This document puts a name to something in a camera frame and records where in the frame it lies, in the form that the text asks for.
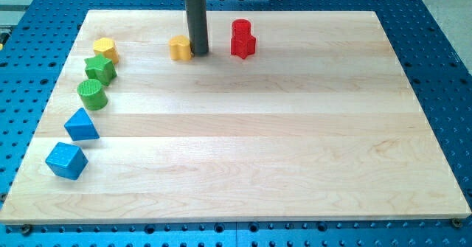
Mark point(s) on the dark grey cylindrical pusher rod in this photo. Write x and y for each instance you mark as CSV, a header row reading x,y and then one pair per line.
x,y
197,26

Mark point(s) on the yellow heart block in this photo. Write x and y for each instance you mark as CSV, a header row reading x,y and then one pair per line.
x,y
179,47

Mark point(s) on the yellow hexagon block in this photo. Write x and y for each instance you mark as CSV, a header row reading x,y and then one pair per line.
x,y
107,48

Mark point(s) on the red cylinder block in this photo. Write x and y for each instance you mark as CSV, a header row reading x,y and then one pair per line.
x,y
241,28

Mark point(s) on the red star block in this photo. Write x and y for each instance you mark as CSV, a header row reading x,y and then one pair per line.
x,y
243,46

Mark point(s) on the green star block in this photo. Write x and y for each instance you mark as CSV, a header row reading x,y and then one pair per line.
x,y
100,68

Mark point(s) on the green cylinder block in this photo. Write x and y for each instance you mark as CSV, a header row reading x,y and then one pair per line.
x,y
92,94

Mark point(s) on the wooden board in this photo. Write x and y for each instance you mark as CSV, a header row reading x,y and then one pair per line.
x,y
320,123

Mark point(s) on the blue triangle block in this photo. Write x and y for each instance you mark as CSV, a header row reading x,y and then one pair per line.
x,y
80,126

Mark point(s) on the blue cube block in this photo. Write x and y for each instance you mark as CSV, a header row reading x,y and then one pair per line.
x,y
66,161

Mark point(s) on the board corner screw left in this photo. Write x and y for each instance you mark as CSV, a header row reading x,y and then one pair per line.
x,y
25,229

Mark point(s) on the board corner screw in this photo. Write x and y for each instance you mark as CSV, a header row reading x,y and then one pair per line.
x,y
25,229
456,223

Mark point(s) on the board corner screw right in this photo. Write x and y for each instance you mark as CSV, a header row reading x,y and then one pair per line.
x,y
456,223

